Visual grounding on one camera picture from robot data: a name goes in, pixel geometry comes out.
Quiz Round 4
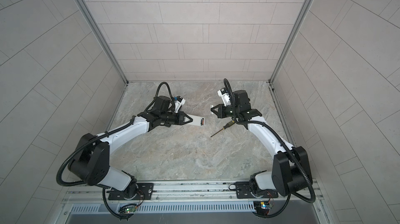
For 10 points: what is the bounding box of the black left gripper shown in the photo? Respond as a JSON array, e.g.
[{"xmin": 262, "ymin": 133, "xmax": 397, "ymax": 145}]
[{"xmin": 159, "ymin": 112, "xmax": 193, "ymax": 125}]

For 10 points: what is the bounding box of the black yellow screwdriver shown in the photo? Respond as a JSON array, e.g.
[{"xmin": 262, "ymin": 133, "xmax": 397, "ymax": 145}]
[{"xmin": 211, "ymin": 120, "xmax": 235, "ymax": 138}]

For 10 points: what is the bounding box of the white remote control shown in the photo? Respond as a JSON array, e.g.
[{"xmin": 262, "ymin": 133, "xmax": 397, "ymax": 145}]
[{"xmin": 187, "ymin": 115, "xmax": 205, "ymax": 127}]

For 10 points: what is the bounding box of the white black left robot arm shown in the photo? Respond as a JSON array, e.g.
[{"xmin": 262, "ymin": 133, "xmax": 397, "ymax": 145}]
[{"xmin": 66, "ymin": 96, "xmax": 193, "ymax": 191}]

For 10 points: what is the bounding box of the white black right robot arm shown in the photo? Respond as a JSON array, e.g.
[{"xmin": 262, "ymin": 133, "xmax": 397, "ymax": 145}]
[{"xmin": 210, "ymin": 88, "xmax": 315, "ymax": 203}]

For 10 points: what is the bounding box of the right circuit board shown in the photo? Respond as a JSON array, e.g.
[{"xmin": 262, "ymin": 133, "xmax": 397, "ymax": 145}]
[{"xmin": 253, "ymin": 201, "xmax": 273, "ymax": 217}]

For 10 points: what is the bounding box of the circuit board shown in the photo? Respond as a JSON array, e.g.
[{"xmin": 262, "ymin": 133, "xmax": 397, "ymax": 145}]
[
  {"xmin": 253, "ymin": 201, "xmax": 273, "ymax": 217},
  {"xmin": 118, "ymin": 203, "xmax": 140, "ymax": 215}
]

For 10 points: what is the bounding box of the left circuit board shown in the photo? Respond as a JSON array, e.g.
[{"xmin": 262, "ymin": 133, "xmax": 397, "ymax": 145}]
[{"xmin": 118, "ymin": 203, "xmax": 140, "ymax": 215}]

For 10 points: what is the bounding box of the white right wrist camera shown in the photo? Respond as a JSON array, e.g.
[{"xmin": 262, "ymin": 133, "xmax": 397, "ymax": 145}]
[{"xmin": 217, "ymin": 88, "xmax": 231, "ymax": 106}]

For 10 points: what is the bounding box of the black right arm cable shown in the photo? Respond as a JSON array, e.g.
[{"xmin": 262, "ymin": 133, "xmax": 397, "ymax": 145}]
[{"xmin": 222, "ymin": 78, "xmax": 316, "ymax": 204}]

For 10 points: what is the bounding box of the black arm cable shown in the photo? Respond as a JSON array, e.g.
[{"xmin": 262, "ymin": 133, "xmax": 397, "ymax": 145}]
[
  {"xmin": 222, "ymin": 78, "xmax": 316, "ymax": 204},
  {"xmin": 56, "ymin": 81, "xmax": 176, "ymax": 187}
]

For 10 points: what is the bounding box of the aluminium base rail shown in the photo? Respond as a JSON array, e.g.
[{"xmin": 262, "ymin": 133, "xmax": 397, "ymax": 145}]
[{"xmin": 56, "ymin": 178, "xmax": 332, "ymax": 224}]

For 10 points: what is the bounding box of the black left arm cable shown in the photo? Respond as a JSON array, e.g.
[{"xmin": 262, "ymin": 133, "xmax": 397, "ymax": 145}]
[{"xmin": 56, "ymin": 81, "xmax": 176, "ymax": 187}]

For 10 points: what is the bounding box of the aluminium corner post left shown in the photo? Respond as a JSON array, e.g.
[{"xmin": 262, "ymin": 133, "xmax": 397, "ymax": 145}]
[{"xmin": 60, "ymin": 0, "xmax": 129, "ymax": 85}]

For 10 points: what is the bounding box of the aluminium corner post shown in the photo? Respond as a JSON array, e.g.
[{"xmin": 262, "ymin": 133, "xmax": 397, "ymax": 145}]
[
  {"xmin": 269, "ymin": 0, "xmax": 313, "ymax": 86},
  {"xmin": 60, "ymin": 0, "xmax": 129, "ymax": 85}
]

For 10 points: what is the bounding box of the aluminium corner post right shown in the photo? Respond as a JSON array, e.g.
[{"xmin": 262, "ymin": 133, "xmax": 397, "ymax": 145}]
[{"xmin": 269, "ymin": 0, "xmax": 313, "ymax": 86}]

